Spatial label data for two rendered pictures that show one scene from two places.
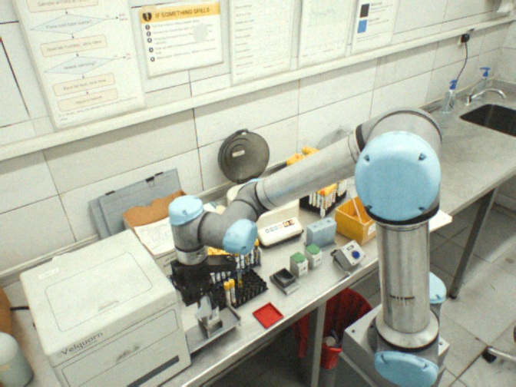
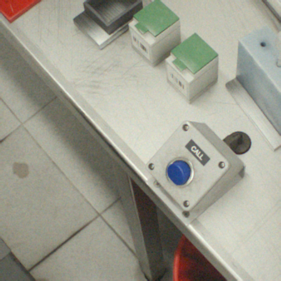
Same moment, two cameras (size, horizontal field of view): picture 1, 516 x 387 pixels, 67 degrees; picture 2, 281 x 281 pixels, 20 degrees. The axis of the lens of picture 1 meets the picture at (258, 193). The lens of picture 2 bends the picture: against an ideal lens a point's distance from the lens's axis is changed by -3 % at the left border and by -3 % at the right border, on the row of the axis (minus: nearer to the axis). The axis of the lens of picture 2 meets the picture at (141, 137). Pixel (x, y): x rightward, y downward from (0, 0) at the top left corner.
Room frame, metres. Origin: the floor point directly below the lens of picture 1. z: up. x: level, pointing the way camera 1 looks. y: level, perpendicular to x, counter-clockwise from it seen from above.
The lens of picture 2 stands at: (0.94, -0.61, 1.72)
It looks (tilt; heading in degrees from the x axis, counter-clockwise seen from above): 66 degrees down; 94
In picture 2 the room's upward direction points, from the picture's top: 9 degrees counter-clockwise
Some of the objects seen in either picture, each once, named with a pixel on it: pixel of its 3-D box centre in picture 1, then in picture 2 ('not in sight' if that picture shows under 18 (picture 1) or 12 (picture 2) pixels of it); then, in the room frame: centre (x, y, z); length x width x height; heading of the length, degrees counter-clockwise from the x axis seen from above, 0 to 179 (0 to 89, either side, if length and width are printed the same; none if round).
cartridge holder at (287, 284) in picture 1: (284, 279); (113, 9); (0.90, -0.08, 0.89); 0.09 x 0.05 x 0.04; 36
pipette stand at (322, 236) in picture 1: (320, 235); (275, 85); (1.08, -0.22, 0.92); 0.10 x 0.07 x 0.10; 118
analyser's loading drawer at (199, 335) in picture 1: (203, 330); not in sight; (0.69, 0.16, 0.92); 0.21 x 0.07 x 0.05; 126
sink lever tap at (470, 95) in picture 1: (488, 95); not in sight; (2.35, -1.46, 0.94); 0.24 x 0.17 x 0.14; 36
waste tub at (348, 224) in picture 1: (358, 219); not in sight; (1.16, -0.37, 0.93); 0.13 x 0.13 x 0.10; 40
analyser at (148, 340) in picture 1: (115, 319); not in sight; (0.65, 0.37, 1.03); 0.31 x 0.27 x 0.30; 126
